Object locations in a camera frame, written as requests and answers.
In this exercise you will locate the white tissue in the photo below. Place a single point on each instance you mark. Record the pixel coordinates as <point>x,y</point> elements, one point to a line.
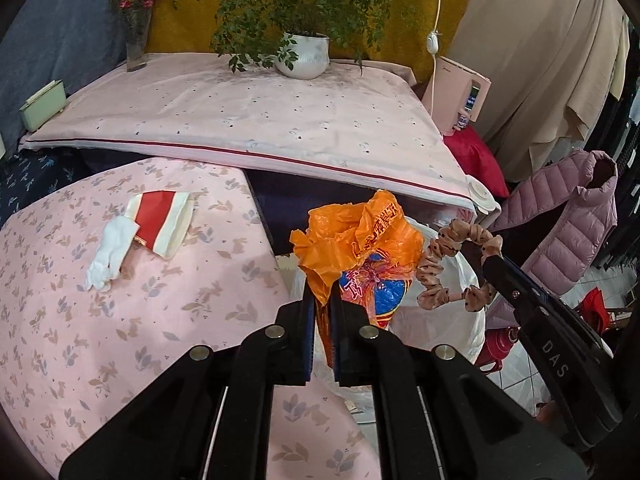
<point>117,238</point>

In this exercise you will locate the white trash bag bin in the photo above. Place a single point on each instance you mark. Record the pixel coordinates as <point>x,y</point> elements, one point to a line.
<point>447,244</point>

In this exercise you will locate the pink water dispenser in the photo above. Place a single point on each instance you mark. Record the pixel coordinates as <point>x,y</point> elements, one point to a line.
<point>454,96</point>

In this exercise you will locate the pink speckled table cloth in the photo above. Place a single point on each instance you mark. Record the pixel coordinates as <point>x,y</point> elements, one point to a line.
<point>359,124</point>

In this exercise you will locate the red cloth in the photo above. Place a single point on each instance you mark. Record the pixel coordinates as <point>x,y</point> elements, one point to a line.
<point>476,159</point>

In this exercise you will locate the green potted plant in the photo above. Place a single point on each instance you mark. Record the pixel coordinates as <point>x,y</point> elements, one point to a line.
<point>265,32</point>

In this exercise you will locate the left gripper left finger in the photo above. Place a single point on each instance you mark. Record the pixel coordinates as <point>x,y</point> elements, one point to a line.
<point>208,415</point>

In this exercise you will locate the white tape roll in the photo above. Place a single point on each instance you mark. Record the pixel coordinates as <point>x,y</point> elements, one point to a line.
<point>482,198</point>

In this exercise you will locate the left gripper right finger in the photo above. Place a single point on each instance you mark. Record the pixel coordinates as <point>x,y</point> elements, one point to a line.
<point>436,415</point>

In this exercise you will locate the pale green box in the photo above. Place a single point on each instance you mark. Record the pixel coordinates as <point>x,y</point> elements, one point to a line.
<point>43,105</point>

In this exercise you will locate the pink puffer jacket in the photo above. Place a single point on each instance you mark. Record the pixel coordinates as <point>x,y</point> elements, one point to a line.
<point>555,222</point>

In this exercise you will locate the red stool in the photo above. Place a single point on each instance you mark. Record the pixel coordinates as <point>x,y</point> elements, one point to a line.
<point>593,311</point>

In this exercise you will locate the small red white paper cup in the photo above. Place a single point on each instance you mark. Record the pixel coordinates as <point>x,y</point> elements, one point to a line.
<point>163,219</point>

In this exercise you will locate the orange plastic bag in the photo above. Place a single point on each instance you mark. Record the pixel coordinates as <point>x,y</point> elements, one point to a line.
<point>369,250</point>

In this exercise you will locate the beige curtain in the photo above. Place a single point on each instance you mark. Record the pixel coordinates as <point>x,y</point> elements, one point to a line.
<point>551,64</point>

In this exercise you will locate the red thermos jug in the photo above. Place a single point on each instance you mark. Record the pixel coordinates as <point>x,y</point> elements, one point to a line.
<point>497,346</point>

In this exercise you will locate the pink floral table cloth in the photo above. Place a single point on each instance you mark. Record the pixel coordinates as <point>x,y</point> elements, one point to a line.
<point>71,356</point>

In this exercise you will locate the glass vase with red flowers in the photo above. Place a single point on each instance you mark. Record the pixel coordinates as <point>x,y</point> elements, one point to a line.
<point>136,16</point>

